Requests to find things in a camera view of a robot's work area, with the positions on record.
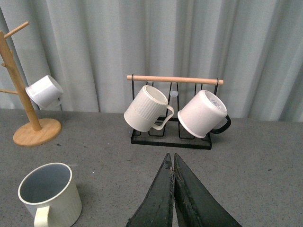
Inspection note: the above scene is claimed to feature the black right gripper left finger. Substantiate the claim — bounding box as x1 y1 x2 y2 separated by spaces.
126 153 175 227

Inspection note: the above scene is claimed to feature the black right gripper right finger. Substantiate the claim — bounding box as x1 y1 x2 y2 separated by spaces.
174 153 241 227

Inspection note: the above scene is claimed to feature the cream ribbed mug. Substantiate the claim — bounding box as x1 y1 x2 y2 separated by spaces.
124 85 174 132
18 163 82 227

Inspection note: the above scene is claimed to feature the cream ribbed mug on rack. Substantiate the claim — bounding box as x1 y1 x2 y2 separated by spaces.
124 85 174 132

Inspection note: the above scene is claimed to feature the wooden mug tree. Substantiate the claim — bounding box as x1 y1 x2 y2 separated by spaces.
0 21 62 147

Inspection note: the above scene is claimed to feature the white mug on tree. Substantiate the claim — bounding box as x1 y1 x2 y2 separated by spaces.
25 75 63 108

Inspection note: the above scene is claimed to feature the black wire mug rack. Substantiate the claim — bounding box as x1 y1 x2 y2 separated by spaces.
127 74 223 150

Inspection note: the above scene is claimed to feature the white mug with black handle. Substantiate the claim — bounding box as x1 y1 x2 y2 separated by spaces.
178 90 231 139

